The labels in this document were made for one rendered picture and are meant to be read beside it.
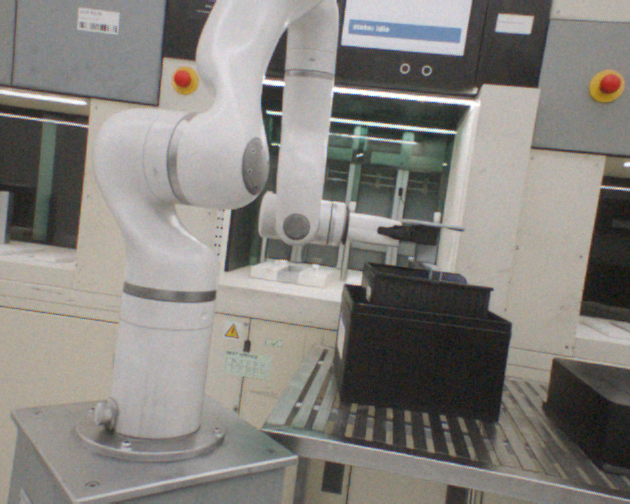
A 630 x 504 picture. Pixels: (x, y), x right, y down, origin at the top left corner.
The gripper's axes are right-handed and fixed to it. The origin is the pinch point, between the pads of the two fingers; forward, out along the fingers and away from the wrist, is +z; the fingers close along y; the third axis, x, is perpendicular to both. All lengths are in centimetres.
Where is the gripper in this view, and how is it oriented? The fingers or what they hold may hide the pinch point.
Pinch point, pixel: (424, 235)
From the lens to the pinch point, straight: 118.8
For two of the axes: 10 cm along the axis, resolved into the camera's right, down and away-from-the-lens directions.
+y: 0.2, 0.7, -10.0
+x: 1.3, -9.9, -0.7
